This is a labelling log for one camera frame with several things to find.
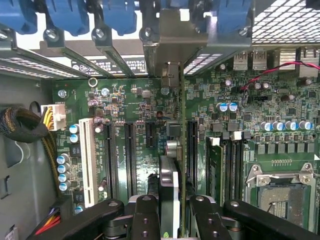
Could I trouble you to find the green RAM stick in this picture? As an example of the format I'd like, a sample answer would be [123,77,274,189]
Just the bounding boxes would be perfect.
[205,136,224,207]

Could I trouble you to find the green motherboard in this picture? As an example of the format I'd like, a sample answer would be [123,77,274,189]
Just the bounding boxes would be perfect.
[51,53,320,240]

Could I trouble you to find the long black expansion slot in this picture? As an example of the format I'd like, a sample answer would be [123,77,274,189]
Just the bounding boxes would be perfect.
[123,121,138,200]
[187,119,199,194]
[102,121,119,201]

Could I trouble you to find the CPU socket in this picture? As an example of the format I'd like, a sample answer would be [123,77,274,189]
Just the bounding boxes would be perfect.
[245,162,320,237]

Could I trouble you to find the white PCI expansion slot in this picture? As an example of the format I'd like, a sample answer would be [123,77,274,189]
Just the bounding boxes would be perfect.
[78,117,99,209]

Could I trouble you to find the short black expansion slot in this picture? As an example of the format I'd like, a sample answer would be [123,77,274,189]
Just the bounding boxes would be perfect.
[145,121,157,149]

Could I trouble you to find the white power connector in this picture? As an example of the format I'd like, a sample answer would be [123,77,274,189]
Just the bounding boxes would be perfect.
[40,103,68,132]

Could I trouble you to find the open grey PC case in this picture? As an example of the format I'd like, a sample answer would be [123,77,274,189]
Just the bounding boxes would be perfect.
[0,0,320,240]

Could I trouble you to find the red orange wire bundle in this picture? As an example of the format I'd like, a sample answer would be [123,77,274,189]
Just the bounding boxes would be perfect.
[34,207,62,237]

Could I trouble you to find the yellow black power wires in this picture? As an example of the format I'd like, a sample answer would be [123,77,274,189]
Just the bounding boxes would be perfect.
[41,129,64,200]

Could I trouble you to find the black sleeved cable bundle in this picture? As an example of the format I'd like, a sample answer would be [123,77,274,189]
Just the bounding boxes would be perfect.
[0,105,50,145]

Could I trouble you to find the red black twisted wire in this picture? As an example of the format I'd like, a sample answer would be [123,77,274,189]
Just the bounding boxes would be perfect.
[239,61,320,91]

